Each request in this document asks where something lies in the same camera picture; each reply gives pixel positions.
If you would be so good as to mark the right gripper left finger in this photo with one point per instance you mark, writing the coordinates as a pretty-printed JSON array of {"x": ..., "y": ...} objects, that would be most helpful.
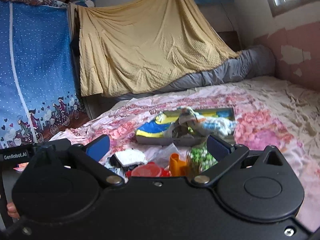
[{"x": 88, "y": 157}]

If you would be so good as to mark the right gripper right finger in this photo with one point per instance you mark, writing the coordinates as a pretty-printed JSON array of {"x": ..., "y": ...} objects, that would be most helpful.
[{"x": 227, "y": 157}]

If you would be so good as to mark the white blue waffle cloth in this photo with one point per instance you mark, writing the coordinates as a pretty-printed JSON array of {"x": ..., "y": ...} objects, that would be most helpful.
[{"x": 220, "y": 126}]

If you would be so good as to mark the orange cloth piece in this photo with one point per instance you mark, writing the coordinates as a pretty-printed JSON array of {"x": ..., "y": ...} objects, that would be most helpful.
[{"x": 177, "y": 166}]

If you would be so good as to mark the striped colourful towel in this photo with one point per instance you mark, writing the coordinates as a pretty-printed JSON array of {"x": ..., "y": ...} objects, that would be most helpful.
[{"x": 190, "y": 118}]

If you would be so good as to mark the person's left hand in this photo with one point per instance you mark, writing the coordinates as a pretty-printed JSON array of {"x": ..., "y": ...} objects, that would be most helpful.
[{"x": 12, "y": 211}]

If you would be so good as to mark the bag of green pieces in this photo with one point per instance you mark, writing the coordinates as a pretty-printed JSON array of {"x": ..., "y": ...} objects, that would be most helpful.
[{"x": 199, "y": 160}]

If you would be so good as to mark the blue white milk carton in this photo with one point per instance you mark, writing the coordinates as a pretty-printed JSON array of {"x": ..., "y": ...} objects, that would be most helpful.
[{"x": 117, "y": 170}]

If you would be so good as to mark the white tissue cloth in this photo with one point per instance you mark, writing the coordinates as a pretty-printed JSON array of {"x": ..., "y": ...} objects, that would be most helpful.
[{"x": 130, "y": 157}]

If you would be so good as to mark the grey tray cartoon liner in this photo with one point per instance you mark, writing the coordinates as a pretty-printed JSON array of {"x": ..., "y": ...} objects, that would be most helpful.
[{"x": 159, "y": 130}]

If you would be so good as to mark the pink floral bed sheet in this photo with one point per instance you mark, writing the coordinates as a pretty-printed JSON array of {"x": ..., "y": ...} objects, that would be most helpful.
[{"x": 268, "y": 111}]

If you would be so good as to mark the red lid marker jar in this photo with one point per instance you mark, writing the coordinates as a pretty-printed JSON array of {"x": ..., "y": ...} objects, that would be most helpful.
[{"x": 150, "y": 170}]

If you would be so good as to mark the blue bicycle print curtain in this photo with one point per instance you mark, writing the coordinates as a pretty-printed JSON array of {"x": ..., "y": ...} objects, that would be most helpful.
[{"x": 39, "y": 89}]

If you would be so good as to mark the grey rolled quilt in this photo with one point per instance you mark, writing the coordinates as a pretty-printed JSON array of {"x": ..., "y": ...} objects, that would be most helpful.
[{"x": 253, "y": 62}]

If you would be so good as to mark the yellow dotted hanging blanket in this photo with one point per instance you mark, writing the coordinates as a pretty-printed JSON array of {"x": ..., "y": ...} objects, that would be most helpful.
[{"x": 144, "y": 45}]

